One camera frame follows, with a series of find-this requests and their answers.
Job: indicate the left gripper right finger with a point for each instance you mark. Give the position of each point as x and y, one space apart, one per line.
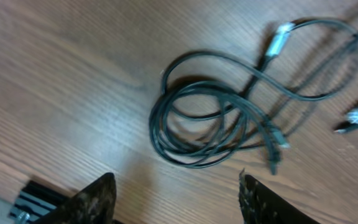
260 205

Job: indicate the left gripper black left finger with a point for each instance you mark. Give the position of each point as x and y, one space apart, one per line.
95 204

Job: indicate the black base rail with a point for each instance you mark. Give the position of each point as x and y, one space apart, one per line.
35 201

